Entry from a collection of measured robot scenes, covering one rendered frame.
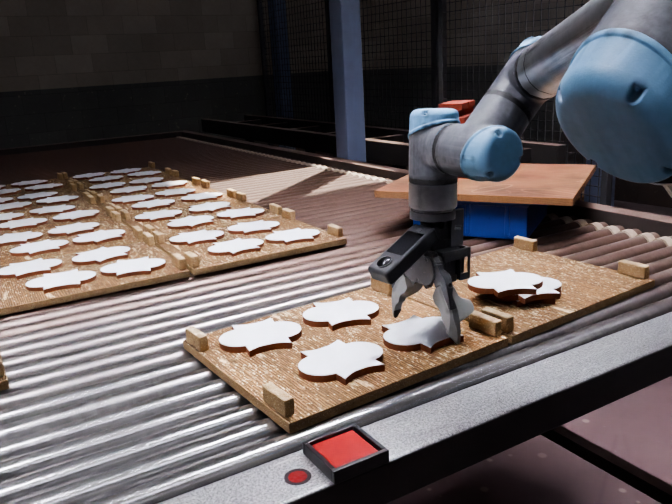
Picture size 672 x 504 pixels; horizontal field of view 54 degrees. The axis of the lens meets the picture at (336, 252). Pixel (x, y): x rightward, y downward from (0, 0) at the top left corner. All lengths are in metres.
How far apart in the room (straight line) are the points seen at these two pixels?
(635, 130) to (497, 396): 0.51
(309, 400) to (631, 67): 0.59
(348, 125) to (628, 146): 2.47
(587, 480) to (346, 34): 1.97
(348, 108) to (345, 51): 0.24
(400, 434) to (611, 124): 0.48
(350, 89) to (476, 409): 2.22
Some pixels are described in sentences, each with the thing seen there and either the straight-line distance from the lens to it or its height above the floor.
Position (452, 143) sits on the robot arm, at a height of 1.26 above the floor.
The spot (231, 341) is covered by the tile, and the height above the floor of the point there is 0.95.
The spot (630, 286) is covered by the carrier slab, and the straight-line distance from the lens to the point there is 1.38.
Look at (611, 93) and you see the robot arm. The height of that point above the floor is 1.34.
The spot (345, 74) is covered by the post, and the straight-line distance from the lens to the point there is 2.98.
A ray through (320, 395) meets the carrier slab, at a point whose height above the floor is 0.94.
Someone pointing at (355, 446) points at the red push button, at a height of 0.93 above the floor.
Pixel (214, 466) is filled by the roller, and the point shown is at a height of 0.92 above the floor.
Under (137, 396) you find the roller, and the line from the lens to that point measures 1.05.
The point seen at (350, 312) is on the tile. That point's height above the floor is 0.95.
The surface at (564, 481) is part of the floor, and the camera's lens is 2.44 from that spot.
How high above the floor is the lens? 1.37
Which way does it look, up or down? 16 degrees down
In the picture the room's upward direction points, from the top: 3 degrees counter-clockwise
